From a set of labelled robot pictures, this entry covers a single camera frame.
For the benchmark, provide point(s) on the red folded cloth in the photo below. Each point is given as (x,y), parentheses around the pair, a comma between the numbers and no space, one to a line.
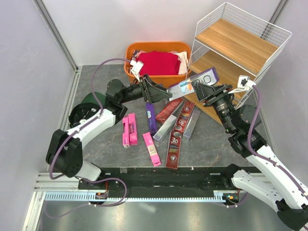
(159,63)

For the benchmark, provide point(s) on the green black cap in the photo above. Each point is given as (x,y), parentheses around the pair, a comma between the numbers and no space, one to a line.
(84,111)

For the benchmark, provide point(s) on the dark red toothpaste box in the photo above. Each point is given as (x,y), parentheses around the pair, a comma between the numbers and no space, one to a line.
(168,110)

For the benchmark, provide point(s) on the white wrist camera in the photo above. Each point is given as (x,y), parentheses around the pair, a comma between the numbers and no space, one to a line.
(244,84)
(135,68)

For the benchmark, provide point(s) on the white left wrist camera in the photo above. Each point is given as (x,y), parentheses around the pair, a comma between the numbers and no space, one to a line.
(135,68)

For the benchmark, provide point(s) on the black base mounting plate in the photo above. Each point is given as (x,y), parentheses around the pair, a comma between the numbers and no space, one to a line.
(203,178)

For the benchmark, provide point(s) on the pink toothpaste box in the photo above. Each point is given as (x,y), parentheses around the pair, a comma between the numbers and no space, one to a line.
(125,135)
(132,125)

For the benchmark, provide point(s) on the blue slotted cable duct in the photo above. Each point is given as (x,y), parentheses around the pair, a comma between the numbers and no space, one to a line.
(217,197)

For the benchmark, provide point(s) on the red 3D toothpaste box upper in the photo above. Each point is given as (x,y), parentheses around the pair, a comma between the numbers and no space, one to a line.
(184,116)

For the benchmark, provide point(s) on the pink toothpaste box angled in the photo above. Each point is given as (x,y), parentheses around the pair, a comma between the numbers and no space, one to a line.
(151,149)

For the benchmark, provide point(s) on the pink toothpaste box left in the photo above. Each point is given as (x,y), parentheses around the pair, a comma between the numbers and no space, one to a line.
(125,135)

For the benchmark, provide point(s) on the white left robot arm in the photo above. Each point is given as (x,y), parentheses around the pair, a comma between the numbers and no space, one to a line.
(65,153)

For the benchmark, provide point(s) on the pink toothpaste box middle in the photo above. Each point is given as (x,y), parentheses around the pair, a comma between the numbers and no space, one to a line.
(132,125)

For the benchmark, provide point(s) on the cream patterned cloth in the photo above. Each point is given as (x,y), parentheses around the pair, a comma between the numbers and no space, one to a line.
(183,58)

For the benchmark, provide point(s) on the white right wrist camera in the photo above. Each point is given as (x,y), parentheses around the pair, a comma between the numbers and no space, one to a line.
(244,84)

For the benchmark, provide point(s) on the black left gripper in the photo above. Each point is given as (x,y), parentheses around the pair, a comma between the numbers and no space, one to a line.
(156,92)

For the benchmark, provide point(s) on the red 3d toothpaste box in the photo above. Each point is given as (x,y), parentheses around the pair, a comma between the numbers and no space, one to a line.
(173,151)
(184,116)

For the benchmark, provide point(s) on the silver toothpaste box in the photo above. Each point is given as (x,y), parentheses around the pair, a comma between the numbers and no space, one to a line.
(191,124)
(165,128)

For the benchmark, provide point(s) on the white wire wooden shelf rack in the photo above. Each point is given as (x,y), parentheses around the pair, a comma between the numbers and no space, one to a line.
(236,43)

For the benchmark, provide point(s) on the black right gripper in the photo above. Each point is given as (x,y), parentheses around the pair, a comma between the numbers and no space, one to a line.
(203,91)

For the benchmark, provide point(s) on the red 3D toothpaste box lower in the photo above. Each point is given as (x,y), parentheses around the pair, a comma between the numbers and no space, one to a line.
(173,151)

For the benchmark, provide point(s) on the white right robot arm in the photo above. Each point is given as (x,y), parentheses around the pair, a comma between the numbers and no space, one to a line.
(287,196)

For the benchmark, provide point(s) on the aluminium frame rail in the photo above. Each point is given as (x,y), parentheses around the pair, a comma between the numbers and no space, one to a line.
(56,33)

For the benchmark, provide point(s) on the orange plastic basket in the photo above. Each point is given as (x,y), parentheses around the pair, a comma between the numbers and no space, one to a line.
(162,46)

